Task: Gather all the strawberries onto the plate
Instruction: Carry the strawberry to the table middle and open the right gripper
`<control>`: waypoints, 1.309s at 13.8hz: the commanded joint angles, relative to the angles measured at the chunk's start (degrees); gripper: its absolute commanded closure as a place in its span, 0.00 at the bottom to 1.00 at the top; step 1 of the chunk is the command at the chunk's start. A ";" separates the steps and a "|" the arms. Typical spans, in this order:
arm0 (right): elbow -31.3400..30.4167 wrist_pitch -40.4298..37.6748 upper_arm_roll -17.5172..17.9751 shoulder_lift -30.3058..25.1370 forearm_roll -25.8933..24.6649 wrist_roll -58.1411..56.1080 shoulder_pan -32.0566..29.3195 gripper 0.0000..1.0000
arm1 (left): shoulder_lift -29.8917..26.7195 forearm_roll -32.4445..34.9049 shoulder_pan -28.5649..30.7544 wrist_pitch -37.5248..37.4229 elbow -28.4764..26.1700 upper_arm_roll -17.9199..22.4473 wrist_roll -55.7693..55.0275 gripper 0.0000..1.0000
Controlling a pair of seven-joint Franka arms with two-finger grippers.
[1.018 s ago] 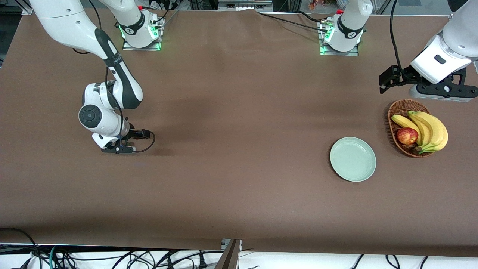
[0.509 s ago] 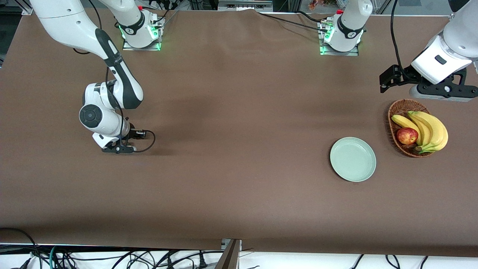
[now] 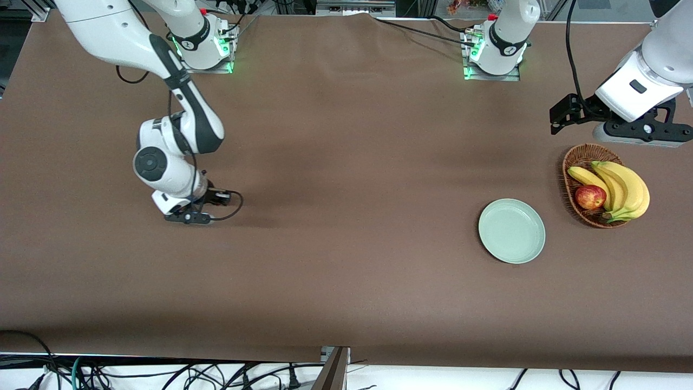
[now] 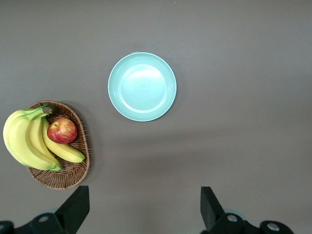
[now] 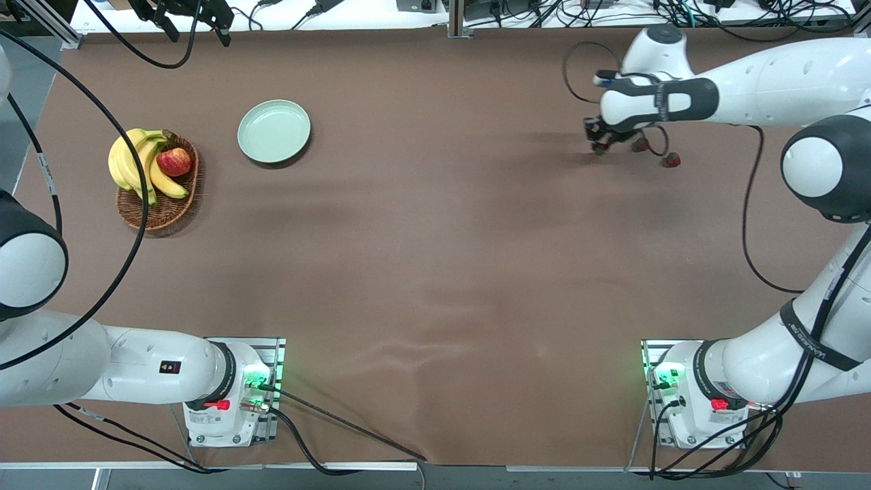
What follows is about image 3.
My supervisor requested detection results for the pale green round plate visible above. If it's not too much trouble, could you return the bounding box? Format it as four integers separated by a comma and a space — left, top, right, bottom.
478, 198, 546, 265

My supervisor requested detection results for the brown wicker basket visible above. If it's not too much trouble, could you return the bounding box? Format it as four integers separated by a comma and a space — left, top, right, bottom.
561, 143, 631, 229

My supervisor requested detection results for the red apple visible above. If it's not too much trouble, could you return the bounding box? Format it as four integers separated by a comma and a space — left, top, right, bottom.
575, 185, 607, 211

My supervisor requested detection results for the yellow banana bunch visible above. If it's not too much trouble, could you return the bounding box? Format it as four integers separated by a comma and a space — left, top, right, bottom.
567, 160, 650, 223

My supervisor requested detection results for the brown table cover sheet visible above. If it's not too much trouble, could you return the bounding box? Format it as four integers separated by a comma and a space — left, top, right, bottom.
0, 10, 693, 374

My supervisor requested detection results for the orange patterned object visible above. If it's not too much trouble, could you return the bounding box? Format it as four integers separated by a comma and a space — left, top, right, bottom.
448, 0, 488, 15

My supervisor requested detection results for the grey metal box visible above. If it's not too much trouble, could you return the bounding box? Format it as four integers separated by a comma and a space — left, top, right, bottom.
317, 0, 396, 17

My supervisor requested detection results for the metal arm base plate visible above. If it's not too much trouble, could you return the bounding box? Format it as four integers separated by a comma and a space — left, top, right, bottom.
463, 62, 521, 82
178, 54, 234, 74

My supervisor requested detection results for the short black base cable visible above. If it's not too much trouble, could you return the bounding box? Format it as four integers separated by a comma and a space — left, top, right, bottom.
429, 15, 469, 34

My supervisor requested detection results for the long black base cable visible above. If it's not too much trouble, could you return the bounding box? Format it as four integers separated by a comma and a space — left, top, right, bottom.
374, 18, 476, 48

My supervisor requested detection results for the black base cable bundle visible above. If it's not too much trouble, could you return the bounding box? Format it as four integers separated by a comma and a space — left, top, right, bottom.
206, 0, 259, 41

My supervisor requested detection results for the black cable with plug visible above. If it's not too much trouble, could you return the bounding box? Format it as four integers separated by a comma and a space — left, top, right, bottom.
238, 362, 305, 390

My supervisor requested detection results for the teal cable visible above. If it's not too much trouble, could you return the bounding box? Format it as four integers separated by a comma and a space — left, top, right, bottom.
70, 356, 86, 390

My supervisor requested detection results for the black looped floor cable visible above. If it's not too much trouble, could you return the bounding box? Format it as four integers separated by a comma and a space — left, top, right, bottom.
0, 329, 61, 390

